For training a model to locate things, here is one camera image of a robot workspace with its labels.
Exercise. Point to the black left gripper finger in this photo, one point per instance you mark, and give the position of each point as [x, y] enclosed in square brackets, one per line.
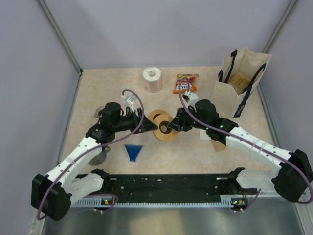
[140, 117]
[147, 124]

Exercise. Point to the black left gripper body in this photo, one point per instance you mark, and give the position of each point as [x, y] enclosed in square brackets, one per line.
[129, 122]

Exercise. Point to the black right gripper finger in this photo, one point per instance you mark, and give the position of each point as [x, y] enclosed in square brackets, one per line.
[181, 112]
[175, 124]

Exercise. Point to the brown paper coffee filter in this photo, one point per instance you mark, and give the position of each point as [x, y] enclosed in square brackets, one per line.
[218, 146]

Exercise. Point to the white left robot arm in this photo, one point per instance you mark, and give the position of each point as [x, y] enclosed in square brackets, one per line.
[54, 193]

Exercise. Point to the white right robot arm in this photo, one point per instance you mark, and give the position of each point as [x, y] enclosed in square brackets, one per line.
[289, 173]

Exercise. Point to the orange snack bag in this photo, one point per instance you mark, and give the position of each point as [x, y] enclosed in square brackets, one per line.
[185, 82]

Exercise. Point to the white toilet paper roll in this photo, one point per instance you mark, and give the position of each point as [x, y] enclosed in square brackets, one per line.
[152, 79]

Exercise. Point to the brown box in bag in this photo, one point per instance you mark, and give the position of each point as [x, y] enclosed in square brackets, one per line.
[239, 82]

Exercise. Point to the cream canvas tote bag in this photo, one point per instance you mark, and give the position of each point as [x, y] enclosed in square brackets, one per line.
[228, 104]

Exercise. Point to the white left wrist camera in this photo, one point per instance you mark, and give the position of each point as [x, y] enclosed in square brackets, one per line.
[129, 100]

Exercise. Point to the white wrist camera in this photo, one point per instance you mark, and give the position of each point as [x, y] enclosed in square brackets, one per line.
[129, 100]
[191, 98]

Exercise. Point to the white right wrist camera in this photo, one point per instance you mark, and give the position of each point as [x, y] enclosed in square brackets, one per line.
[191, 98]

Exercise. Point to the glass pitcher with handle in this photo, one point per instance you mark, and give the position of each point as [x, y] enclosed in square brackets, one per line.
[100, 158]

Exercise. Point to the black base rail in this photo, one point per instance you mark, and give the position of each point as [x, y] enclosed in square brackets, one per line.
[170, 187]

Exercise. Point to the grey slotted cable duct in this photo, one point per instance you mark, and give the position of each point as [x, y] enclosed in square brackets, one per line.
[221, 202]

